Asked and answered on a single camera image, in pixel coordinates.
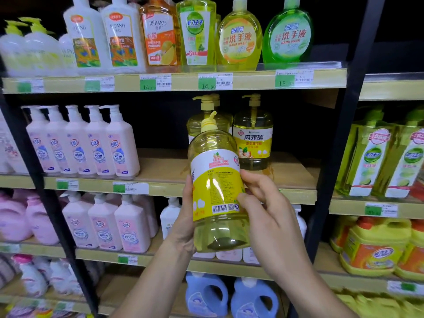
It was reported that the pink detergent jug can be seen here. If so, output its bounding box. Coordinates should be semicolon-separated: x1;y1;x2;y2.
0;192;33;242
26;195;60;246

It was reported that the yellow orange detergent jug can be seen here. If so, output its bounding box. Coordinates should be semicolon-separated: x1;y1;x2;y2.
394;219;424;282
329;216;358;254
339;216;413;278

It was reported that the wooden shelf rack black frame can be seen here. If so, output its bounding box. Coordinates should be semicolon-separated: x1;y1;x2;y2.
0;0;424;318

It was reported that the person's left forearm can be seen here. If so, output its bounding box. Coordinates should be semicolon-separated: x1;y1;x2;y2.
111;238;196;318

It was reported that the orange bottle lemon label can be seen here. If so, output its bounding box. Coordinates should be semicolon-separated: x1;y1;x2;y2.
140;0;182;72

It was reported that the white bottle colourful label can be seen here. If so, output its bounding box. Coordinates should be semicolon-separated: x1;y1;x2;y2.
100;0;146;74
63;0;113;76

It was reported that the person's left hand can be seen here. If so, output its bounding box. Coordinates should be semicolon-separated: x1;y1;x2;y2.
168;175;197;257

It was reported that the white bottle floral label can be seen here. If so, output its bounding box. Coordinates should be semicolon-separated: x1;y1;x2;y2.
0;110;30;175

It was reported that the round green hand wash bottle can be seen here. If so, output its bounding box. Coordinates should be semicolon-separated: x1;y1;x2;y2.
262;0;314;64

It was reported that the tall yellow green bottle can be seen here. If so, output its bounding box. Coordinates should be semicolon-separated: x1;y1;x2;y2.
175;0;218;72

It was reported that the small white bottle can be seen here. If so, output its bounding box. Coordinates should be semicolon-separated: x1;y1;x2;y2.
59;33;79;76

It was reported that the light blue detergent jug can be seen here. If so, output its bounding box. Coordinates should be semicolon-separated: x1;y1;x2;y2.
185;272;229;318
231;278;280;318

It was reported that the purple yellow detergent pouch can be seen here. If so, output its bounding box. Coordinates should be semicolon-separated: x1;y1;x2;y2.
6;306;53;318

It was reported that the person's right hand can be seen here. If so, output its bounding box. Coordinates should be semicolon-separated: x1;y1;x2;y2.
237;168;314;283

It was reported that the round white bottle green pump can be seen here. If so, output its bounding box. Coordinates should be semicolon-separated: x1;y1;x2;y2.
19;17;65;77
0;20;34;78

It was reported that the round yellow hand wash bottle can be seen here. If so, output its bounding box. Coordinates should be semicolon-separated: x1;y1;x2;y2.
216;0;263;72

